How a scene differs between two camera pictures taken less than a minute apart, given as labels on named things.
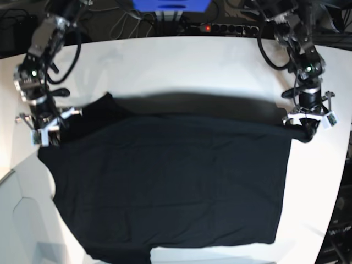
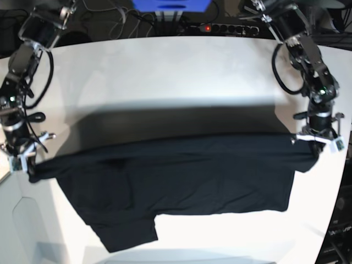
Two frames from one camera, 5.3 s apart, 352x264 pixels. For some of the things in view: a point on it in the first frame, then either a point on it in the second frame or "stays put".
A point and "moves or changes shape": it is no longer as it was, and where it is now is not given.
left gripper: [47, 116] → [20, 139]
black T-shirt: [126, 183] moves or changes shape
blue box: [194, 6] stays put
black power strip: [229, 28] stays put
